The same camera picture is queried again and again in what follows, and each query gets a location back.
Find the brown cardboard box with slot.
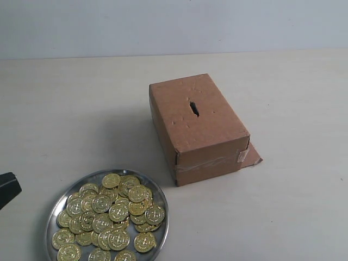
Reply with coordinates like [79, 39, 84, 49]
[149, 74, 263, 187]

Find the gold coin left lower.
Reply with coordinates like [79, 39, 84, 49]
[51, 228, 75, 250]

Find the gold coin bottom left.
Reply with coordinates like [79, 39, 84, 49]
[57, 244, 82, 261]

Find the gold coin pile centre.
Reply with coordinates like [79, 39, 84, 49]
[91, 195, 112, 213]

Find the gold coin top of pile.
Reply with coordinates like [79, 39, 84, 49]
[102, 173, 121, 189]

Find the round steel plate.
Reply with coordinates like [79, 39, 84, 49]
[43, 169, 169, 260]

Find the gold coin centre front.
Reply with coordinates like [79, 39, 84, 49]
[108, 229, 130, 251]

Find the gold coin bottom centre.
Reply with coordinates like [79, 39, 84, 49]
[114, 250, 136, 261]

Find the gold coin lower right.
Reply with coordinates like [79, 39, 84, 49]
[134, 232, 156, 253]

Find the gold coin right edge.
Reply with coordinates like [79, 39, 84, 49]
[145, 205, 165, 225]

